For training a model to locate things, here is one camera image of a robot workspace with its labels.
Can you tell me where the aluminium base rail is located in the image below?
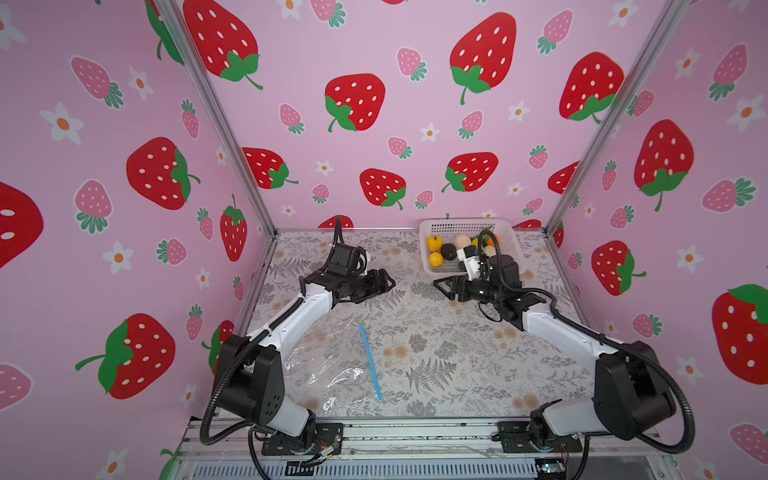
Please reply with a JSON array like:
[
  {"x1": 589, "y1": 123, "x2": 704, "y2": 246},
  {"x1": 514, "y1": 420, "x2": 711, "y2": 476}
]
[{"x1": 163, "y1": 418, "x2": 683, "y2": 479}]

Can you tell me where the aluminium frame post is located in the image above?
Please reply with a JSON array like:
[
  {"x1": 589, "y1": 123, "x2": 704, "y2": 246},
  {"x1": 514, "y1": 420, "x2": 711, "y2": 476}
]
[
  {"x1": 543, "y1": 0, "x2": 690, "y2": 239},
  {"x1": 157, "y1": 0, "x2": 278, "y2": 239}
]

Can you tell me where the yellow lemon toy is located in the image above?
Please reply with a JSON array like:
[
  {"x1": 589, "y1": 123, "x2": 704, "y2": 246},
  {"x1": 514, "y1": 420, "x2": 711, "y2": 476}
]
[{"x1": 428, "y1": 252, "x2": 444, "y2": 268}]

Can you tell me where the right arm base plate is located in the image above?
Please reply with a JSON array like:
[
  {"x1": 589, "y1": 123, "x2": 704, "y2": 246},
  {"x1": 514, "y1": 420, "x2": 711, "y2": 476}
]
[{"x1": 491, "y1": 421, "x2": 583, "y2": 454}]

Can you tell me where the clear zip top bag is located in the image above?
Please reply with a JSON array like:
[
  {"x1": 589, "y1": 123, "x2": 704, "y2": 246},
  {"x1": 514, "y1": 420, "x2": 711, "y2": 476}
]
[{"x1": 283, "y1": 315, "x2": 383, "y2": 411}]

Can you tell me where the white plastic basket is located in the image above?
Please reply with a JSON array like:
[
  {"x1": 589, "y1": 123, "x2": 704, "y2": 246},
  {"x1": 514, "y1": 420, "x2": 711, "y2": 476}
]
[{"x1": 418, "y1": 218, "x2": 527, "y2": 276}]

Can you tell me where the yellow orange toy fruit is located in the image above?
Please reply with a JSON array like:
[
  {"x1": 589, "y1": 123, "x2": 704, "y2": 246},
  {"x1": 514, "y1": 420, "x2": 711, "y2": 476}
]
[{"x1": 427, "y1": 235, "x2": 444, "y2": 253}]

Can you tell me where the black round toy food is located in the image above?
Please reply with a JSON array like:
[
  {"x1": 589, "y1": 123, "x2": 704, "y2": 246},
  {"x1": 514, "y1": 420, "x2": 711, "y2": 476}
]
[{"x1": 440, "y1": 243, "x2": 457, "y2": 262}]

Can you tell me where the beige garlic toy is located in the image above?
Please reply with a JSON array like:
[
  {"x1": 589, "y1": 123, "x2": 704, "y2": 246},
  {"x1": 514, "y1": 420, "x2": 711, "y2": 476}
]
[{"x1": 453, "y1": 234, "x2": 472, "y2": 250}]

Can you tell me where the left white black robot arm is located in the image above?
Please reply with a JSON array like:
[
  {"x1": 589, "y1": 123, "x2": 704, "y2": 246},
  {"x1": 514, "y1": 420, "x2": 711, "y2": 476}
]
[{"x1": 200, "y1": 269, "x2": 396, "y2": 451}]

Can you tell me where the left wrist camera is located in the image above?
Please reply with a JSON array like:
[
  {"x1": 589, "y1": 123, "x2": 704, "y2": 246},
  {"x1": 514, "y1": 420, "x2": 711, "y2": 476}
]
[{"x1": 328, "y1": 243, "x2": 367, "y2": 276}]

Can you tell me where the left aluminium frame post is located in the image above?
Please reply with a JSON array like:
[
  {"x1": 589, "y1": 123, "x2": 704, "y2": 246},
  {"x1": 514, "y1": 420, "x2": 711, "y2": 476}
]
[{"x1": 157, "y1": 0, "x2": 278, "y2": 239}]

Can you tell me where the right aluminium frame post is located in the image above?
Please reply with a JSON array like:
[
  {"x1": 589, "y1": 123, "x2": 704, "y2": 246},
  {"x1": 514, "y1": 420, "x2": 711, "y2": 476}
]
[{"x1": 543, "y1": 0, "x2": 690, "y2": 239}]

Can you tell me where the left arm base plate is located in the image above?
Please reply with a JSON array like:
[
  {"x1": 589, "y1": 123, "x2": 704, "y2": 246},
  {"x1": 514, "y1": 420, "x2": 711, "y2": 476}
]
[{"x1": 261, "y1": 421, "x2": 344, "y2": 456}]

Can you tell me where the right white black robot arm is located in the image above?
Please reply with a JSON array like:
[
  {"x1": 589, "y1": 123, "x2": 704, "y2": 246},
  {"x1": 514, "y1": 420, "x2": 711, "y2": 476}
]
[{"x1": 433, "y1": 255, "x2": 696, "y2": 454}]

